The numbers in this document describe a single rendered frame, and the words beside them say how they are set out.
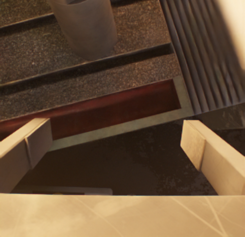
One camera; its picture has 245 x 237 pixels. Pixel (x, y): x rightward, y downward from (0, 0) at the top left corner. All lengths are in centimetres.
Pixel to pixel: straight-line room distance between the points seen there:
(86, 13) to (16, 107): 18
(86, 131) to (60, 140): 4
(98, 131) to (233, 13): 29
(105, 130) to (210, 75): 18
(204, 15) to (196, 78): 11
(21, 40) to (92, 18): 16
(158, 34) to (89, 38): 12
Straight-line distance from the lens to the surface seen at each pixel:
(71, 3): 20
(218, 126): 55
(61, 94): 28
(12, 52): 35
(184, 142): 16
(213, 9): 36
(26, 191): 113
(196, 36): 33
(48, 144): 17
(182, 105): 28
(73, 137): 27
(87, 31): 23
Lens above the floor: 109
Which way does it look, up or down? 83 degrees down
